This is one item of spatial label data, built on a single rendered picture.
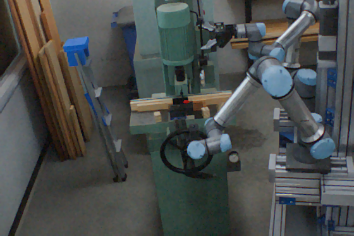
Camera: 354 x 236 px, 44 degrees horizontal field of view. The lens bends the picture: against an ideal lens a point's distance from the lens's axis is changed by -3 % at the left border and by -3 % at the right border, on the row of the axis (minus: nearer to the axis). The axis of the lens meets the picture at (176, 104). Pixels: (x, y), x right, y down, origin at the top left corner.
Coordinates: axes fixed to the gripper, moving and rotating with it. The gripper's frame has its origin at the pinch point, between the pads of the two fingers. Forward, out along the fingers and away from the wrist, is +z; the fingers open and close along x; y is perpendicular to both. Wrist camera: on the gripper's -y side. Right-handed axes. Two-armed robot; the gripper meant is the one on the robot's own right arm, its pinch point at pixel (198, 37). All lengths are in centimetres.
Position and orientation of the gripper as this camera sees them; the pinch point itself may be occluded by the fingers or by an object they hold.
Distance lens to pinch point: 241.1
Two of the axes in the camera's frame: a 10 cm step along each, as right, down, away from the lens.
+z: -9.9, 1.0, 0.4
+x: 0.7, 8.9, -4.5
